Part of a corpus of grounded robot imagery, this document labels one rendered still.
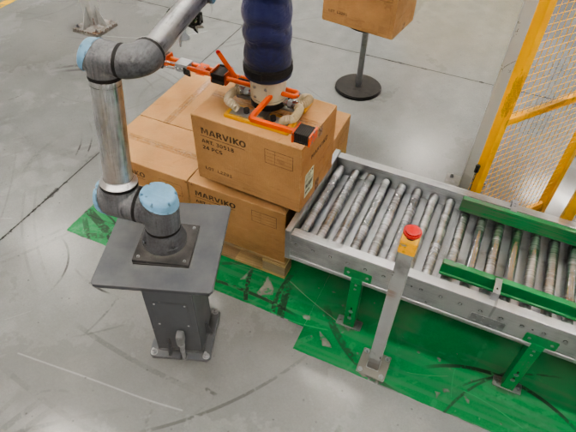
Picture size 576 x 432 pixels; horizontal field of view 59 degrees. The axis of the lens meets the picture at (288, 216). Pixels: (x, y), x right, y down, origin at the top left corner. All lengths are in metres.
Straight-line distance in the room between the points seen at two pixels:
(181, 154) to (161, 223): 1.00
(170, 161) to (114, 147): 1.03
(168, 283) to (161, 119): 1.45
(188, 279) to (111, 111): 0.72
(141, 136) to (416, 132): 2.15
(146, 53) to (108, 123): 0.30
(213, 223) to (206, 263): 0.23
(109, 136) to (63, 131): 2.40
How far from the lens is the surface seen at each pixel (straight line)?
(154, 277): 2.19
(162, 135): 3.22
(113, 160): 2.05
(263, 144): 2.40
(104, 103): 1.93
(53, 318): 3.15
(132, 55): 1.82
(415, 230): 1.98
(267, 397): 2.70
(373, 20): 4.12
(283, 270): 3.01
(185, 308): 2.47
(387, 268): 2.42
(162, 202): 2.07
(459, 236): 2.71
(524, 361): 2.72
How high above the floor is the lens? 2.45
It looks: 46 degrees down
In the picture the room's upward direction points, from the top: 2 degrees clockwise
